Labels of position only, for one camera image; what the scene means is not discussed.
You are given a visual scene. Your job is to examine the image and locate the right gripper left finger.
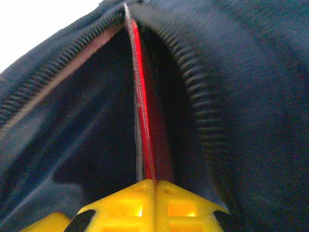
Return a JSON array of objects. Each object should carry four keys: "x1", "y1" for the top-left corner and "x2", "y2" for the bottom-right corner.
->
[{"x1": 64, "y1": 180, "x2": 155, "y2": 232}]

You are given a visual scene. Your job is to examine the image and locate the red box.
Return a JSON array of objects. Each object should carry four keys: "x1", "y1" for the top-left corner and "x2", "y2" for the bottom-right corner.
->
[{"x1": 123, "y1": 2, "x2": 176, "y2": 182}]

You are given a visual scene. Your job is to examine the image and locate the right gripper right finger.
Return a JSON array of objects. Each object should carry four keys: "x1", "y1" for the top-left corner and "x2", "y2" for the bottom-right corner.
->
[{"x1": 154, "y1": 180, "x2": 239, "y2": 232}]

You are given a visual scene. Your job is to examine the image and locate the navy blue backpack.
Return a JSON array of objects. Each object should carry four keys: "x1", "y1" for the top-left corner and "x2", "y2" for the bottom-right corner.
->
[{"x1": 0, "y1": 0, "x2": 309, "y2": 232}]

